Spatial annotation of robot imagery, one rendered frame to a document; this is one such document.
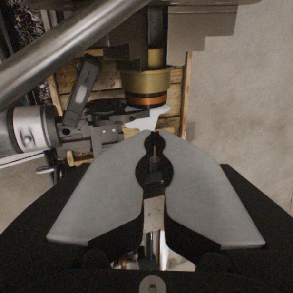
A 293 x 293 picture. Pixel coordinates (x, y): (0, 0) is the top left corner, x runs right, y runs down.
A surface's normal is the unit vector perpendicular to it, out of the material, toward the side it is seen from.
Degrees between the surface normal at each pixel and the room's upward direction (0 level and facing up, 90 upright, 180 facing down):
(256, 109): 0
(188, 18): 9
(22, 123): 41
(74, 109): 1
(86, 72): 1
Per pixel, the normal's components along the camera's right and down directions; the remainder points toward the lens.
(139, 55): 0.93, 0.18
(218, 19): 0.13, 0.51
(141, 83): -0.17, 0.51
